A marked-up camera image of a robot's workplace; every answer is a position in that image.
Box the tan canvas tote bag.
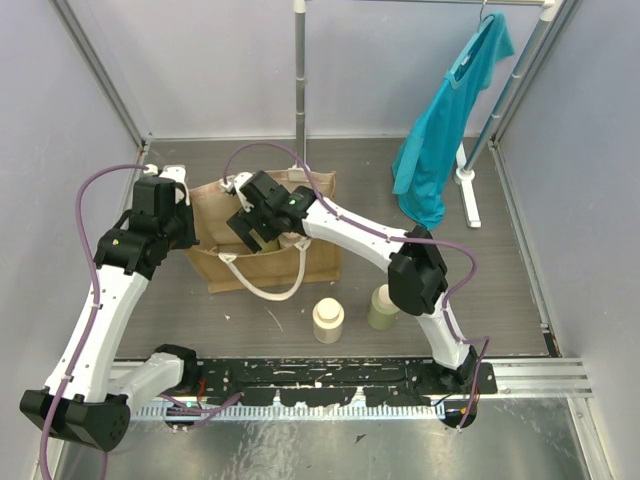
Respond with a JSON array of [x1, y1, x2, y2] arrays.
[[186, 180, 342, 295]]

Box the olive green bottle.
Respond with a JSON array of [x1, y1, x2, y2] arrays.
[[367, 284, 400, 331]]

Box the cream labelled tall bottle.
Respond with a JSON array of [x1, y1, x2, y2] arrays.
[[278, 232, 304, 249]]

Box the green bottle white cap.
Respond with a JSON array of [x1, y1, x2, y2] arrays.
[[261, 240, 280, 253]]

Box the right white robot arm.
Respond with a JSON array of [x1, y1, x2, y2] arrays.
[[223, 171, 483, 394]]

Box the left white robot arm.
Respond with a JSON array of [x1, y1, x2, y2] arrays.
[[19, 166, 200, 452]]

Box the cream short bottle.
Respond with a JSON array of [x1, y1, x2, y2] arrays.
[[312, 297, 344, 344]]

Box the teal t-shirt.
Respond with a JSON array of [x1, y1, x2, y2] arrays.
[[392, 12, 515, 230]]

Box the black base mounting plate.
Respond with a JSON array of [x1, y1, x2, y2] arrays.
[[168, 357, 498, 427]]

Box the metal clothes rack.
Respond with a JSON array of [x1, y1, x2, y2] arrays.
[[292, 0, 563, 229]]

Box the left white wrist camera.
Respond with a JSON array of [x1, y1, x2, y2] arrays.
[[143, 164, 191, 206]]

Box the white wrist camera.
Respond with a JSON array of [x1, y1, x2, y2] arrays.
[[143, 164, 191, 206], [222, 172, 254, 212]]

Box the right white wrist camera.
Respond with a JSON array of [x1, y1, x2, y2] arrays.
[[222, 172, 254, 212]]

